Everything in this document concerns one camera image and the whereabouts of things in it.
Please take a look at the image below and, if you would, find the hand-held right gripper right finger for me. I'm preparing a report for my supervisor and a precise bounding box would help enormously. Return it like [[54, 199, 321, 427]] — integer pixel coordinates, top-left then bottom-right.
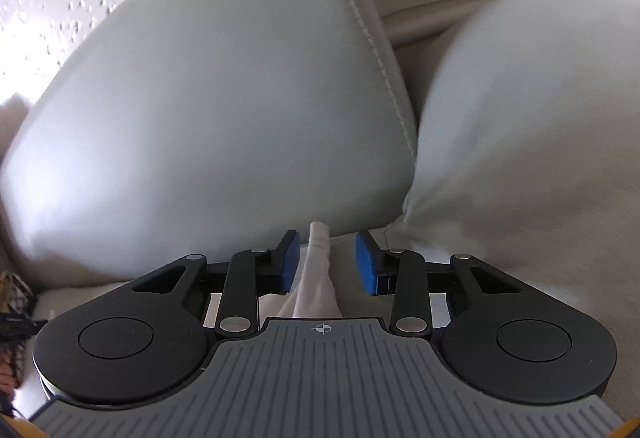
[[355, 230, 523, 337]]

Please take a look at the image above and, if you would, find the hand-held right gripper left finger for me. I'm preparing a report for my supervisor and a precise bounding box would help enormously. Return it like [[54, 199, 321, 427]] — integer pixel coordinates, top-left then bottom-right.
[[131, 229, 301, 337]]

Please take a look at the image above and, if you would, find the white t-shirt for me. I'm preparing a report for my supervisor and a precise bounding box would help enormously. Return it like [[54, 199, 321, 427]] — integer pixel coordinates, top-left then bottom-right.
[[277, 220, 347, 319]]

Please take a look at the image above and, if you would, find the stack of folded clothes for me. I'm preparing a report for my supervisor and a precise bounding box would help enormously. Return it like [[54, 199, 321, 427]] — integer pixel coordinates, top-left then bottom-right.
[[0, 310, 33, 391]]

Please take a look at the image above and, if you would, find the grey sofa backrest cushion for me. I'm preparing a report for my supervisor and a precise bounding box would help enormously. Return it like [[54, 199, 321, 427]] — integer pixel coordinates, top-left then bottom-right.
[[0, 0, 418, 291]]

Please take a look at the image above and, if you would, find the grey sofa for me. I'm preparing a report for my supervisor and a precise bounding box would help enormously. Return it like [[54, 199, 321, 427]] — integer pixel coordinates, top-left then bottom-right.
[[0, 0, 640, 419]]

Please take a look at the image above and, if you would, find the pale grey armrest cushion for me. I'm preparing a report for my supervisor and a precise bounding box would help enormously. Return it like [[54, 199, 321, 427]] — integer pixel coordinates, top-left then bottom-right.
[[402, 0, 640, 259]]

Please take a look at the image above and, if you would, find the tan checked garment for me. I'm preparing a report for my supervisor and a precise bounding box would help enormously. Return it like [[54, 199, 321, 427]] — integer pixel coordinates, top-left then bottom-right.
[[0, 268, 37, 316]]

